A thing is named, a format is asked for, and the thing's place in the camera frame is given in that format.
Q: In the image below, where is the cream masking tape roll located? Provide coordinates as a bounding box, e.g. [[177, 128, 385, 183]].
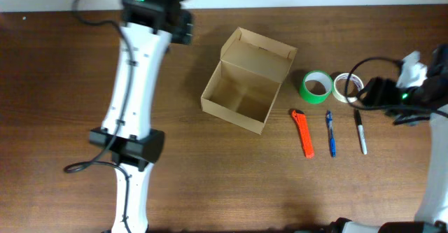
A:
[[332, 73, 364, 103]]

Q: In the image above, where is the green tape roll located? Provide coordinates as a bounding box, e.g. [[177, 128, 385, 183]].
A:
[[299, 71, 333, 104]]

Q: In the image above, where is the brown cardboard box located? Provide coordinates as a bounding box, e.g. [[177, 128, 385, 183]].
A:
[[200, 27, 298, 134]]

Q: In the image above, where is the orange utility knife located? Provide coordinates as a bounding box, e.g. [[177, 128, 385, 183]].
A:
[[291, 109, 314, 159]]

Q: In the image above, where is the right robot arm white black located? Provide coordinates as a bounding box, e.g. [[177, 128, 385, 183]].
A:
[[324, 44, 447, 233]]

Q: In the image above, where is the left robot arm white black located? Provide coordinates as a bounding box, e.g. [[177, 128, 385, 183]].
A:
[[90, 0, 193, 232]]

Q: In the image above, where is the black white marker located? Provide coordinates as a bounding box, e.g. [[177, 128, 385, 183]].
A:
[[354, 109, 368, 155]]

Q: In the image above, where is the blue pen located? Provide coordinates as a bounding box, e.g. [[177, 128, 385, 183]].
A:
[[325, 110, 336, 157]]

